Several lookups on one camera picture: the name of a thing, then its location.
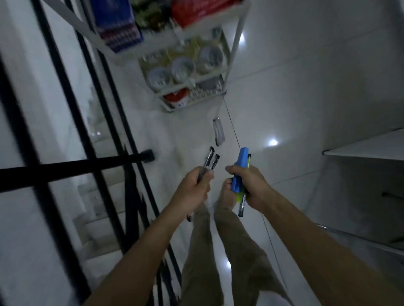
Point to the person's left hand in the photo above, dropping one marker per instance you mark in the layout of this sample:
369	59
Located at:
192	192

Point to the person's right hand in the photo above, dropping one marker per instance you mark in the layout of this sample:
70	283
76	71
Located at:
255	189

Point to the yellow highlighter marker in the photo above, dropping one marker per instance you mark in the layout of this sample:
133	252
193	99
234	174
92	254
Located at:
240	198

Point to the blue highlighter marker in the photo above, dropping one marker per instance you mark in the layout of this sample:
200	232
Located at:
242	157

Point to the clear pen case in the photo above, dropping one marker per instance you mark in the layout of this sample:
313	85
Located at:
222	130

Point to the white storage trolley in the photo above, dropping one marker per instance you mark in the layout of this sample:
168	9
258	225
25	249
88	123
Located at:
151	42

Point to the person's right forearm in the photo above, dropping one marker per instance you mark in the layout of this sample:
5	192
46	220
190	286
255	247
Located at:
315	252

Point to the person's left forearm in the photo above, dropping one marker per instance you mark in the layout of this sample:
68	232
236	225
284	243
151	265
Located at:
142	258

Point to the person's right foot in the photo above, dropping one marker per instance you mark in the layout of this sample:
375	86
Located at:
224	197

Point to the person's grey trousers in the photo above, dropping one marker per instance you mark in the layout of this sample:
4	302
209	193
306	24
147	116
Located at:
202	268

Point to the red white round tin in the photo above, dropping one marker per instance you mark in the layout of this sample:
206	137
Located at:
176	97

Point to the grey metal bar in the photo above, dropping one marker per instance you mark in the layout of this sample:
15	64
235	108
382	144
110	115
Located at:
363	238

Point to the white round tape roll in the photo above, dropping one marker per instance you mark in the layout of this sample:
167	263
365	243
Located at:
159	78
183	69
210	60

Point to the white board panel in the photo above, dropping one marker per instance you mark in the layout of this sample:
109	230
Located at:
372	146

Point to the red packet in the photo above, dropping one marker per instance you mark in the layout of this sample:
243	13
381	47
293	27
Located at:
202	12

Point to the blue packet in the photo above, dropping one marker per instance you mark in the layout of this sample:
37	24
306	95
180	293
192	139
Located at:
116	28

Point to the dark bundle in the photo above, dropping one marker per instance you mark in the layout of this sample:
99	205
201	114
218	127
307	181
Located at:
151	15

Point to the black metal frame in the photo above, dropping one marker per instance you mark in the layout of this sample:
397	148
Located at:
63	170

